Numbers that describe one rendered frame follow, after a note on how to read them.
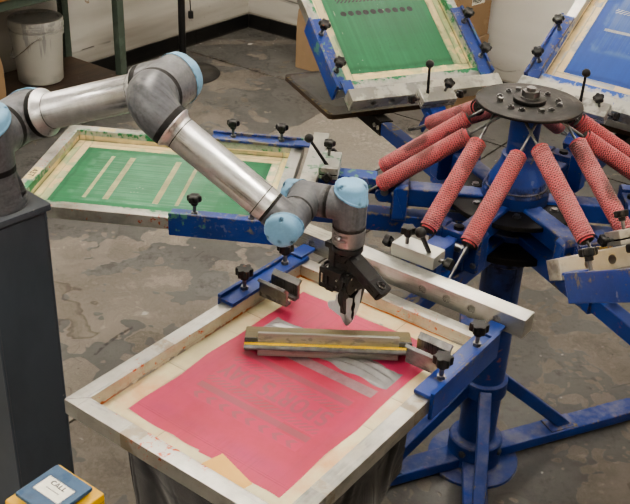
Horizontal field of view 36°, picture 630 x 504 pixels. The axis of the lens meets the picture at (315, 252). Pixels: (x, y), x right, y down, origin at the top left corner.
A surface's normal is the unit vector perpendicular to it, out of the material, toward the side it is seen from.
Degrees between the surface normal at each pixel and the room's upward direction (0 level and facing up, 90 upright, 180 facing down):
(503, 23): 90
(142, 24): 90
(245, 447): 0
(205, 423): 0
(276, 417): 0
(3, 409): 90
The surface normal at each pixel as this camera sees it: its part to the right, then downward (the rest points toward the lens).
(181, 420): 0.04, -0.87
